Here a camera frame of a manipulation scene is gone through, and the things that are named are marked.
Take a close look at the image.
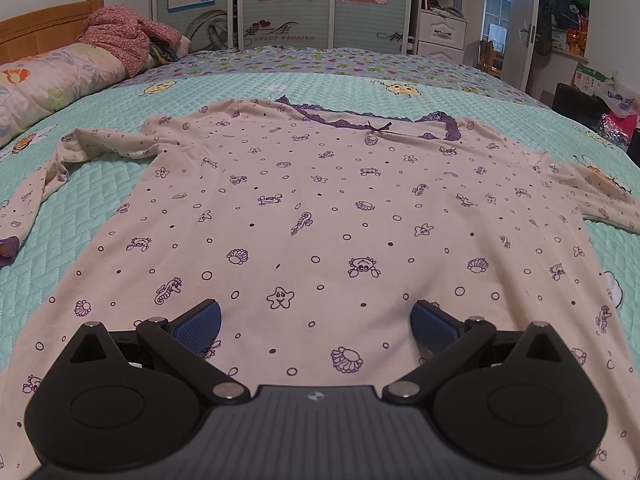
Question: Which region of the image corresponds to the black box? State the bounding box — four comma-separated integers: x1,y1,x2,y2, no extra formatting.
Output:
551,82,608,131

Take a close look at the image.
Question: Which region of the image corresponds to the white plastic bag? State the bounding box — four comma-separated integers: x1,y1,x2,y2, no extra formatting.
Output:
595,72,640,117

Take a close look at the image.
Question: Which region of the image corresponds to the mint quilted bee bedspread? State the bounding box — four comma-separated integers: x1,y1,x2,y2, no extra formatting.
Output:
0,67,640,376

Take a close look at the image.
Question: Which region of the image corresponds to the green white carton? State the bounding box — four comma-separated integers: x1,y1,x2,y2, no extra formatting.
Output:
572,62,611,101

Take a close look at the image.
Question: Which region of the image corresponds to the floral bed sheet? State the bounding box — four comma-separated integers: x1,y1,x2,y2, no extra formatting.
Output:
142,45,551,108

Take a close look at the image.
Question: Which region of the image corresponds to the shiny foil bag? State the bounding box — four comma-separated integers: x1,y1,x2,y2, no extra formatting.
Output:
597,112,636,150

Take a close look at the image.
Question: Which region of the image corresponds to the white door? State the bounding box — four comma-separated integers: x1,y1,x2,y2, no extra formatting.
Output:
510,0,542,96

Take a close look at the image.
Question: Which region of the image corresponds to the cream printed pajama top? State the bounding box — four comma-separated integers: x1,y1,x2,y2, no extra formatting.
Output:
0,97,640,480

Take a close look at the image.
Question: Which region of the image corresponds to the sliding door wardrobe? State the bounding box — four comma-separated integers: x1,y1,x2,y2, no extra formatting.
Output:
150,0,418,56

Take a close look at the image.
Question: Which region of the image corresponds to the pink knitted blanket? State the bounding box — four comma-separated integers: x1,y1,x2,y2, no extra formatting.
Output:
77,4,183,78

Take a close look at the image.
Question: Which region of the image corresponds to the wooden headboard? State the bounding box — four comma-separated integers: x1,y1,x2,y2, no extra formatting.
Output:
0,0,105,65

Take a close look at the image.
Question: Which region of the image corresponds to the wooden chair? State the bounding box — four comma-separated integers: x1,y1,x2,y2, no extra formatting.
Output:
477,40,507,80

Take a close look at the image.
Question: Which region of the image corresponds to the floral pillow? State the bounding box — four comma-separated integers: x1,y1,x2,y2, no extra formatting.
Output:
0,42,126,148

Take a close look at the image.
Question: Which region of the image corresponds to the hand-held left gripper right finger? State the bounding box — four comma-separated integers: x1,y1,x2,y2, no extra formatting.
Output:
382,299,596,405

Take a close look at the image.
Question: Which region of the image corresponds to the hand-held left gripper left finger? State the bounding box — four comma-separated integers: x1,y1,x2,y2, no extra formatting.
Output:
46,298,251,405

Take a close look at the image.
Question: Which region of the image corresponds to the white shelf drawer cabinet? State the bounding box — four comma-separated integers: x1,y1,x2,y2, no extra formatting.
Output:
415,0,468,65

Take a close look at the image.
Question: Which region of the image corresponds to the striped dark cloth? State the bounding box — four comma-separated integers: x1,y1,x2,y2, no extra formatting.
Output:
147,40,181,63

